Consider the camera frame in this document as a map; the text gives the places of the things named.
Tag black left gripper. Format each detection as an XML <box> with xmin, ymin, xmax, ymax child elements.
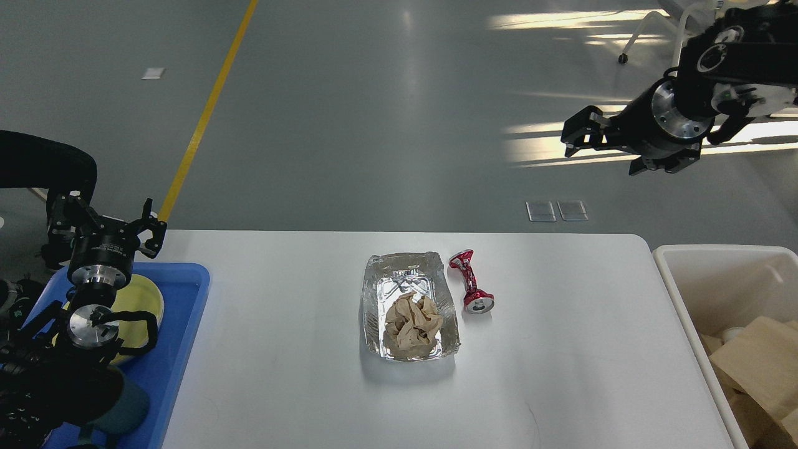
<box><xmin>45</xmin><ymin>191</ymin><xmax>168</xmax><ymax>286</ymax></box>

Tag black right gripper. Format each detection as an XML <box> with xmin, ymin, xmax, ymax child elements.
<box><xmin>560</xmin><ymin>80</ymin><xmax>714</xmax><ymax>176</ymax></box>

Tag yellow plate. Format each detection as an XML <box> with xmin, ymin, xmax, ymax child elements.
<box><xmin>53</xmin><ymin>274</ymin><xmax>166</xmax><ymax>366</ymax></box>

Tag crushed red can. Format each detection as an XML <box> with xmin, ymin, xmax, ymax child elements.
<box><xmin>448</xmin><ymin>248</ymin><xmax>495</xmax><ymax>314</ymax></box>

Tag large brown paper bag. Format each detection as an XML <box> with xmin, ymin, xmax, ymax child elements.
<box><xmin>709</xmin><ymin>317</ymin><xmax>797</xmax><ymax>448</ymax></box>

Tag aluminium foil tray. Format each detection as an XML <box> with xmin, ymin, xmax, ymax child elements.
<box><xmin>361</xmin><ymin>252</ymin><xmax>461</xmax><ymax>363</ymax></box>

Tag white paper cup front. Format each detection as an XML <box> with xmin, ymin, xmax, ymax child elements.
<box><xmin>721</xmin><ymin>327</ymin><xmax>745</xmax><ymax>344</ymax></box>

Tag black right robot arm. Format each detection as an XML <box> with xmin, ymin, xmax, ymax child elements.
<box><xmin>561</xmin><ymin>1</ymin><xmax>797</xmax><ymax>176</ymax></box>

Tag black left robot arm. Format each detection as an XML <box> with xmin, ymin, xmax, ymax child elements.
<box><xmin>2</xmin><ymin>191</ymin><xmax>167</xmax><ymax>448</ymax></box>

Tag blue plastic tray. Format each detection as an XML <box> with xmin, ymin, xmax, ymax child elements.
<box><xmin>34</xmin><ymin>263</ymin><xmax>210</xmax><ymax>448</ymax></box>

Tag small grey floor plate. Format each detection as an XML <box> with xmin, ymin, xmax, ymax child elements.
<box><xmin>526</xmin><ymin>201</ymin><xmax>557</xmax><ymax>223</ymax></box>

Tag white rolling chair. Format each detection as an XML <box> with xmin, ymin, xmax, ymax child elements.
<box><xmin>617</xmin><ymin>0</ymin><xmax>718</xmax><ymax>66</ymax></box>

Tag white plastic bin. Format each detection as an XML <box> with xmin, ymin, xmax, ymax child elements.
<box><xmin>652</xmin><ymin>244</ymin><xmax>797</xmax><ymax>448</ymax></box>

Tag crumpled brown paper in tray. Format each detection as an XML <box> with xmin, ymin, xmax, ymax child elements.
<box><xmin>385</xmin><ymin>293</ymin><xmax>443</xmax><ymax>350</ymax></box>

